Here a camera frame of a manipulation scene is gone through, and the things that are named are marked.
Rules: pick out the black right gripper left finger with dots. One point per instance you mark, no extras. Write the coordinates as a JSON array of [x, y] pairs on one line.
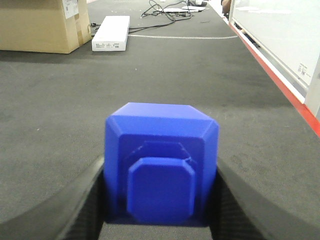
[[76, 212]]

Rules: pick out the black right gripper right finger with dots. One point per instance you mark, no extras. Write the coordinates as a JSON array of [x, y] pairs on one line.
[[239, 212]]

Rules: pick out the blue plastic block part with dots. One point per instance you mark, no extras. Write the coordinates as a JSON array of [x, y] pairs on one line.
[[160, 164]]

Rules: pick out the long white carton box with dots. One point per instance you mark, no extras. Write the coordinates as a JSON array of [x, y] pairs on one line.
[[112, 34]]

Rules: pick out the large cardboard box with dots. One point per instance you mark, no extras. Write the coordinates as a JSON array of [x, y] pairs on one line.
[[44, 26]]

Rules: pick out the white conveyor side rail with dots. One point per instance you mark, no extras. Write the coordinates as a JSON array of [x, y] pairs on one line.
[[276, 69]]

